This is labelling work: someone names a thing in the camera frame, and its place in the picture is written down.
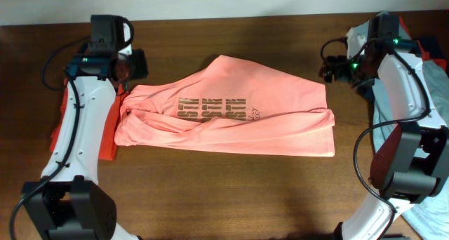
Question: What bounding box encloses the red garment in pile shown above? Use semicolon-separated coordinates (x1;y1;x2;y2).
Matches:
399;16;448;72

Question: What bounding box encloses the folded red printed t-shirt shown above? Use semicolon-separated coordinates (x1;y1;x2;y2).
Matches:
49;85;129;161

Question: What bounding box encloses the salmon pink printed t-shirt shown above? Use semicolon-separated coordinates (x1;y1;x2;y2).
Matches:
114;55;335;157

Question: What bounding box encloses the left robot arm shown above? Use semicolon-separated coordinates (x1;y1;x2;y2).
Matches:
9;15;148;239

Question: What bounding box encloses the grey t-shirt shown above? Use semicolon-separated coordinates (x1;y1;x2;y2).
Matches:
347;11;449;240

